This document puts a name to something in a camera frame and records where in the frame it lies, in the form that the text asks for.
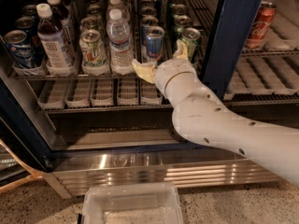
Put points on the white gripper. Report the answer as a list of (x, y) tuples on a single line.
[(172, 71)]

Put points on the green soda can front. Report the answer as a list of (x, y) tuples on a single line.
[(192, 38)]

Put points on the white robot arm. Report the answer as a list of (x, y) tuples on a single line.
[(200, 117)]

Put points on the blue energy drink can front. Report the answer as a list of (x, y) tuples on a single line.
[(154, 43)]

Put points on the blue energy drink can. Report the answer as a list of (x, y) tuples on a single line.
[(154, 43), (145, 24)]

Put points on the white green can front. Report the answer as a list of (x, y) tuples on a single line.
[(92, 48)]

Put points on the white green can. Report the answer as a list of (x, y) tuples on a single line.
[(92, 48), (89, 23)]

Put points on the red cola can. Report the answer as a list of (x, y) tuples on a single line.
[(265, 15)]

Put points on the steel fridge base grille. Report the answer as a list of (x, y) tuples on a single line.
[(71, 173)]

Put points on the blue pepsi can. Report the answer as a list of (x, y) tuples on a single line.
[(29, 26), (20, 48)]

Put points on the blue pepsi can front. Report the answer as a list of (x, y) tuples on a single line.
[(20, 48)]

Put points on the clear water bottle front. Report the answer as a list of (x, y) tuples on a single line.
[(120, 43)]

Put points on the clear water bottle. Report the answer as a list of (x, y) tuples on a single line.
[(120, 43), (118, 4)]

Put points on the iced tea bottle front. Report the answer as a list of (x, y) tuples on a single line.
[(51, 33)]

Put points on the iced tea bottle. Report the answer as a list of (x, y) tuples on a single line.
[(62, 14), (51, 33)]

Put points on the clear plastic bin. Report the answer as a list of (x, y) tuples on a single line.
[(155, 203)]

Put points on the lower wire shelf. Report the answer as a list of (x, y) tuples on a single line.
[(106, 94)]

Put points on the wire shelf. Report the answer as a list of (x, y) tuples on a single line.
[(106, 94), (270, 47)]

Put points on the blue fridge door frame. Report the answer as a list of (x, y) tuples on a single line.
[(229, 32)]

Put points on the top wire shelf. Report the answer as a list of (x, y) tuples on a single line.
[(270, 47)]

